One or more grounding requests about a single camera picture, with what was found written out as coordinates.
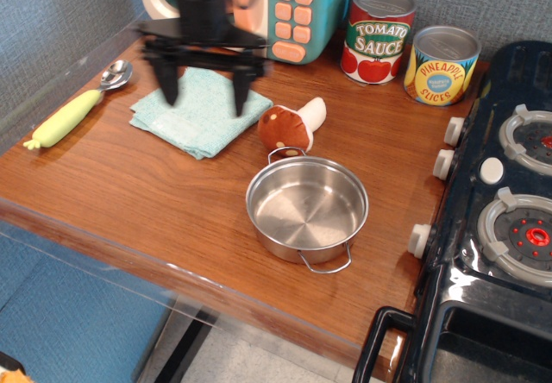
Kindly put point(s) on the toy microwave teal cream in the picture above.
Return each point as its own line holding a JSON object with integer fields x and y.
{"x": 296, "y": 31}

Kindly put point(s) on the steel pot with handles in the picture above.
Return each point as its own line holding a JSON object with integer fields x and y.
{"x": 307, "y": 210}

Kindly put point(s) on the spoon with yellow-green handle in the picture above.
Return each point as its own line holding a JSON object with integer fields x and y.
{"x": 68, "y": 117}

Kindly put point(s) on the teal folded cloth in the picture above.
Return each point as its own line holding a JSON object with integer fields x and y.
{"x": 203, "y": 121}

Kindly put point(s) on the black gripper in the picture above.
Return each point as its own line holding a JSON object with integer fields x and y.
{"x": 202, "y": 36}

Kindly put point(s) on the orange object at corner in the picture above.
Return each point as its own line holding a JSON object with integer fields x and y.
{"x": 12, "y": 371}

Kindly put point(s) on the brown plush mushroom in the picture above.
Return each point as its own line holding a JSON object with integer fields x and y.
{"x": 291, "y": 132}

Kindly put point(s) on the pineapple slices can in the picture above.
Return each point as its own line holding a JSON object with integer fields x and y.
{"x": 441, "y": 65}

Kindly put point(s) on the tomato sauce can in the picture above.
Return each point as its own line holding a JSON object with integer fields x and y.
{"x": 375, "y": 39}

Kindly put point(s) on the black toy stove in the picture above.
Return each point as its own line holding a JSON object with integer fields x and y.
{"x": 483, "y": 311}

